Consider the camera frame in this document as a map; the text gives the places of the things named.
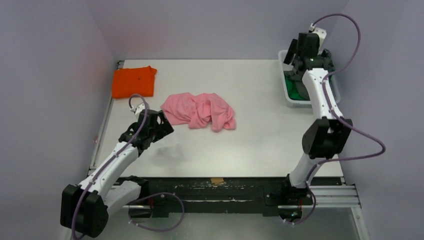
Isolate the pink t shirt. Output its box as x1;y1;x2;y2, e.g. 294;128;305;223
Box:
160;92;237;133

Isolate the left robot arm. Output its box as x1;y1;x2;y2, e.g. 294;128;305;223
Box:
60;109;174;240

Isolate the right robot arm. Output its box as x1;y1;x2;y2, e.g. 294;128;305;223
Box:
277;28;351;204

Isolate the grey t shirt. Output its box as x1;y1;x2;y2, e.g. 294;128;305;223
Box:
319;48;334;68

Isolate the green t shirt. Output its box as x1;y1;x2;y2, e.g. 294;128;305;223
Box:
284;76;310;101

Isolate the white plastic basket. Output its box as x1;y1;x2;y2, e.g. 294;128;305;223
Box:
277;49;341;108

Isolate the folded orange t shirt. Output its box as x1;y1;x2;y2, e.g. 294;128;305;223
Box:
111;65;157;99

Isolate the brown tape piece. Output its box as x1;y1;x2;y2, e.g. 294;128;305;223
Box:
210;177;225;185

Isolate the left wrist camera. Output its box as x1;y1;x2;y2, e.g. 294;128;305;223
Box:
130;103;146;116

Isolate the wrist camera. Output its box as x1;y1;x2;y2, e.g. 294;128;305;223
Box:
308;23;327;45
130;103;146;116

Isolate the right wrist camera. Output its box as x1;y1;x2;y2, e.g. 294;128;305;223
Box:
308;23;327;45

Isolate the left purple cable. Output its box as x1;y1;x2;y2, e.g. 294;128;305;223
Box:
70;94;185;240

